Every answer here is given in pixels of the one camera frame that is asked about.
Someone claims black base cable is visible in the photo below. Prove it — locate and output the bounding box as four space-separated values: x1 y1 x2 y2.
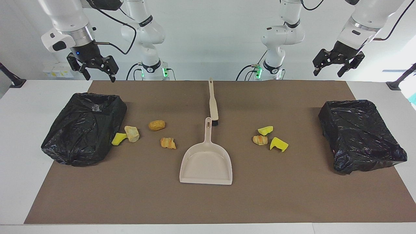
126 63 143 81
236 49 270 81

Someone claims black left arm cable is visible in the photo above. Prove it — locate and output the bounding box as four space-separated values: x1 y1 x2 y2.
373 0 416 42

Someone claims beige brush with black bristles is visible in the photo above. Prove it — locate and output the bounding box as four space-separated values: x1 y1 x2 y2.
208 78 219 127

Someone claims beige plastic dustpan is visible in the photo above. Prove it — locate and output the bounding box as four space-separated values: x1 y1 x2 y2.
179 117 233 186

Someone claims brown table mat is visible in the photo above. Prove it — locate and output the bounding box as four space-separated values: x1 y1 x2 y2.
24 80 416 225

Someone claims black right base cable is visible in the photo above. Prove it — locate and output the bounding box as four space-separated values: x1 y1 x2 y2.
126 63 143 81

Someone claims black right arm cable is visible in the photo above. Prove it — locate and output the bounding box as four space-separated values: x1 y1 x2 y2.
86 0 137 56

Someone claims black bag lined bin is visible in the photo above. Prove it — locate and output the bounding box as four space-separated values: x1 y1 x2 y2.
318 99 408 175
41 93 127 167

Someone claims black left base cable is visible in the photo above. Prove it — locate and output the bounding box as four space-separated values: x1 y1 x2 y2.
236 49 270 81

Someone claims orange striped croissant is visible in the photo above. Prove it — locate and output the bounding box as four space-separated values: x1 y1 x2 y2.
160 137 177 150

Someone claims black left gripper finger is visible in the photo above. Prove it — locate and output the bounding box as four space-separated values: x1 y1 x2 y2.
337 51 365 78
313 49 338 77

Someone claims notched yellow sponge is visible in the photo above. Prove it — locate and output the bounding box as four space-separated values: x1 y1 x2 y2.
269 137 289 152

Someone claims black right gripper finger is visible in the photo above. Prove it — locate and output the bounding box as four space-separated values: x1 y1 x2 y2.
67 54 91 81
94 56 119 83

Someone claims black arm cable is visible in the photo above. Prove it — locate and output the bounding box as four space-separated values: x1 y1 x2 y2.
86 0 137 56
373 0 416 42

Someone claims black stand pole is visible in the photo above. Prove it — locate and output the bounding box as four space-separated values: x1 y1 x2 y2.
0 62 26 88
386 63 416 91

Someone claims pale beige bread chunk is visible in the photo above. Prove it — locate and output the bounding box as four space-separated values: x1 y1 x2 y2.
124 125 140 143

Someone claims small yellow green sponge piece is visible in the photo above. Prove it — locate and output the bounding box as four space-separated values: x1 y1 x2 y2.
111 132 128 146

